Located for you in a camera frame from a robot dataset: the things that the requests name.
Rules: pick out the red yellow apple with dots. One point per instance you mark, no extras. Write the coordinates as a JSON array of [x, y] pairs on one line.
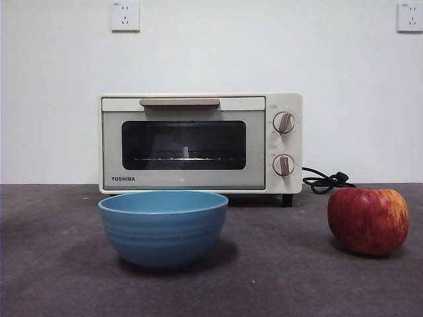
[[368, 221]]

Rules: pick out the cream toaster oven body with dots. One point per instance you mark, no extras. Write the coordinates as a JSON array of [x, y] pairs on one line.
[[284, 145]]

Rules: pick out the round cream oven knob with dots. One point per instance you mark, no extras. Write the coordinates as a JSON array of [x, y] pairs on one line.
[[284, 123], [283, 164]]

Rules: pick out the blue ribbed bowl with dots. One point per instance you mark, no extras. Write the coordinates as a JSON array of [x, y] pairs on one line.
[[163, 237]]

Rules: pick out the white wall socket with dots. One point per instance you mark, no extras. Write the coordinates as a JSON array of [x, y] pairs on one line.
[[125, 16], [410, 18]]

